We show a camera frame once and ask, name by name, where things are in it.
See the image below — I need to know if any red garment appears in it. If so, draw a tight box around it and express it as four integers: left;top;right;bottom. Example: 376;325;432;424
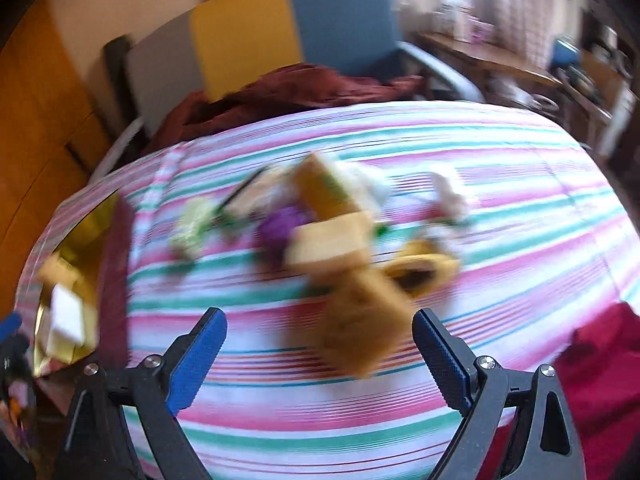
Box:
500;302;640;480

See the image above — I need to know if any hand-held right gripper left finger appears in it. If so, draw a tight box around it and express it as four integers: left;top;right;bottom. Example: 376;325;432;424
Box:
55;307;228;480

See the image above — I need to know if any dark upright panel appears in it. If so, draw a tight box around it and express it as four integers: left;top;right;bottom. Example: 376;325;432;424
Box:
104;35;133;126

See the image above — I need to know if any striped bedsheet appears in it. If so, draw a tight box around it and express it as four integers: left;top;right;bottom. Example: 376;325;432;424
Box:
15;100;638;480

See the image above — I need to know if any blue bag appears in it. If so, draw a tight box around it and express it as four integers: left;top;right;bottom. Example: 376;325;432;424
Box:
550;37;583;68

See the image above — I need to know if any pale green packet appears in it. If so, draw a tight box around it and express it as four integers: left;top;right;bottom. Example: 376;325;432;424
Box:
170;197;218;261

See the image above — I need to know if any grey yellow blue chair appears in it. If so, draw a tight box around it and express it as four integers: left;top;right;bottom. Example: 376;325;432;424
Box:
105;0;486;146

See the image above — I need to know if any maroon cloth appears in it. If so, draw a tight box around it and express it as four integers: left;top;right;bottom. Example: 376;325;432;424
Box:
150;62;426;146

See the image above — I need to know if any white foam block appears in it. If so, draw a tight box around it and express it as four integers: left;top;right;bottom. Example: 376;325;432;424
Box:
47;284;86;346

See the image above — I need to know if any gold box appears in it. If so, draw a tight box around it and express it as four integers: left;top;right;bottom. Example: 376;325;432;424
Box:
30;192;133;376

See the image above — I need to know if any clear packet yellow green label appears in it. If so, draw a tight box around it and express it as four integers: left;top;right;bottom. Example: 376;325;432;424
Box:
292;152;391;221

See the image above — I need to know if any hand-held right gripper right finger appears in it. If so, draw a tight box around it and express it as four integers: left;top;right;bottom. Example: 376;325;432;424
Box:
412;308;586;480

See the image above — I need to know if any white fluffy ball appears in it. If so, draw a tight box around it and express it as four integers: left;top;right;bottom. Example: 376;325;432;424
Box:
430;170;473;226

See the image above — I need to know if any small white purple box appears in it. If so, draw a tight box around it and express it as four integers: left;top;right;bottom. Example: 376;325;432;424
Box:
467;15;496;43

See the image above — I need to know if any wooden wardrobe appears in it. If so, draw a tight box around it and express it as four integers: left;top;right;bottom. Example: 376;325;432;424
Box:
0;0;116;281

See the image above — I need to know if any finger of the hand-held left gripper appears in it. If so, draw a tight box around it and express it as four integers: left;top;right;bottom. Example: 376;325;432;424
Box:
0;311;32;386

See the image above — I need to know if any yellow sponge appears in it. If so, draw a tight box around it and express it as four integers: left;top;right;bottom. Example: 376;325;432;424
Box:
385;237;461;296

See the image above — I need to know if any wooden desk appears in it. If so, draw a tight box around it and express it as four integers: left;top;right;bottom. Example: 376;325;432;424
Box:
415;30;566;106

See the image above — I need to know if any white carton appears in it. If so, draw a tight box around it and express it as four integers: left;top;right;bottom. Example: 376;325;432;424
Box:
440;0;473;41

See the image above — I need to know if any patterned curtain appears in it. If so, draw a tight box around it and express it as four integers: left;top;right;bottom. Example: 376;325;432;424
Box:
490;0;566;66

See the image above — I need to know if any purple packet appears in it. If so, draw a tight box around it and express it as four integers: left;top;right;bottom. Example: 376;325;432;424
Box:
257;205;316;256

